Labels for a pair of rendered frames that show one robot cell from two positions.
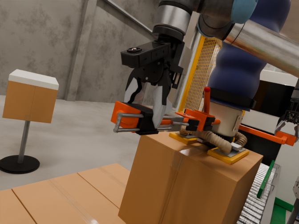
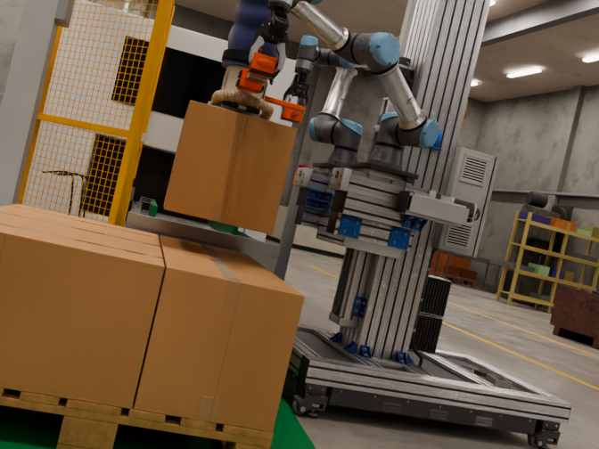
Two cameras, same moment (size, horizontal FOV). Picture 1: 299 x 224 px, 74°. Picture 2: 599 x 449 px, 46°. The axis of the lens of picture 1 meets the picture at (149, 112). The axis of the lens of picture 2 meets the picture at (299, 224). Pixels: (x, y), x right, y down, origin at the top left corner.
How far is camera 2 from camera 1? 2.03 m
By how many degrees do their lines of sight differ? 48
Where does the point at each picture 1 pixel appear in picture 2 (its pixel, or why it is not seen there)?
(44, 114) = not seen: outside the picture
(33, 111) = not seen: outside the picture
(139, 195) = (195, 173)
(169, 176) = (233, 140)
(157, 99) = (282, 52)
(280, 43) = (323, 17)
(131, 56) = (285, 23)
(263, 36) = (315, 11)
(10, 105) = not seen: outside the picture
